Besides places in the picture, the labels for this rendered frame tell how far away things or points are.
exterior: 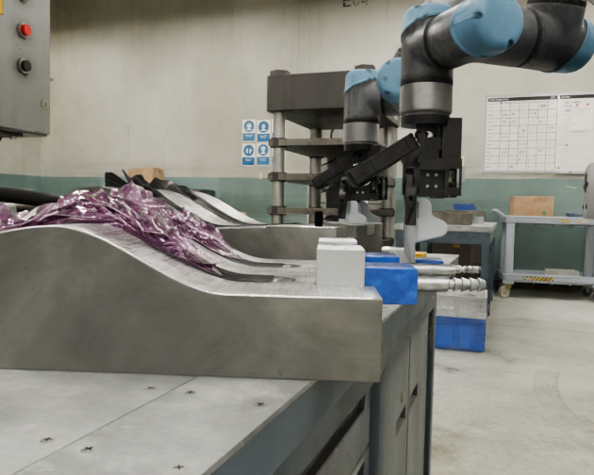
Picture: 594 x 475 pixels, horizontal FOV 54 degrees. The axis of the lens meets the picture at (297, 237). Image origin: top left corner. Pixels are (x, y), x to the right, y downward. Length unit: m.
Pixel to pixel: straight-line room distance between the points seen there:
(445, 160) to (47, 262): 0.58
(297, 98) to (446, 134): 4.13
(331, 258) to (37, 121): 1.18
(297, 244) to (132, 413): 0.40
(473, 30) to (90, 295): 0.55
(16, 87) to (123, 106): 7.64
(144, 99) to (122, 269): 8.54
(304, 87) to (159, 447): 4.73
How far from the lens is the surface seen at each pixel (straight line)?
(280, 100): 5.02
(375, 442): 0.91
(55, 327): 0.42
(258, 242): 0.71
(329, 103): 4.87
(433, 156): 0.87
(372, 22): 7.77
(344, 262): 0.43
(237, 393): 0.36
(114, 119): 9.18
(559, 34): 0.87
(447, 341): 4.01
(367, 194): 1.21
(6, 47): 1.50
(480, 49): 0.78
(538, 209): 6.66
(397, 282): 0.44
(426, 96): 0.85
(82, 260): 0.41
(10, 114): 1.48
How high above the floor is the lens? 0.91
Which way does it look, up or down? 3 degrees down
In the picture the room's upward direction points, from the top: 1 degrees clockwise
